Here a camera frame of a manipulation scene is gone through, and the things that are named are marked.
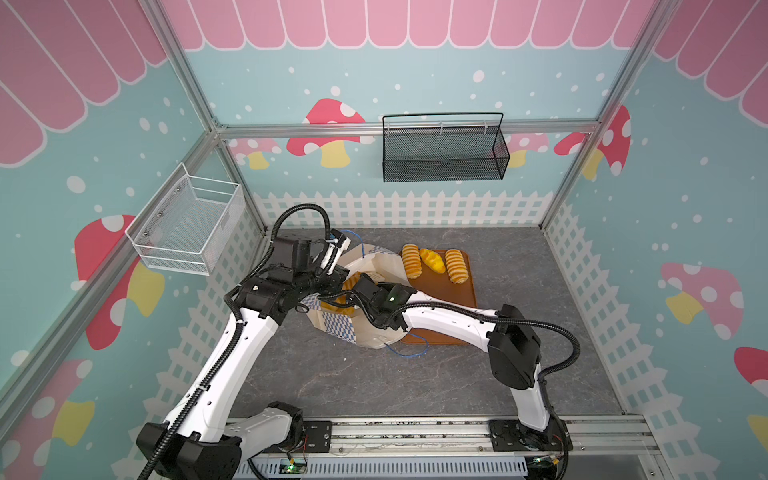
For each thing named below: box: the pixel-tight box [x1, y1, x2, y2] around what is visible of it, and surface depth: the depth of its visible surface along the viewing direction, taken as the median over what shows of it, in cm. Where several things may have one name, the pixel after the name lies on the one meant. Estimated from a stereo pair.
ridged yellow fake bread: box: [402, 243, 422, 279], surface depth 107 cm
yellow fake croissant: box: [419, 248, 446, 274], surface depth 108 cm
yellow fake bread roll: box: [445, 249, 469, 284], surface depth 106 cm
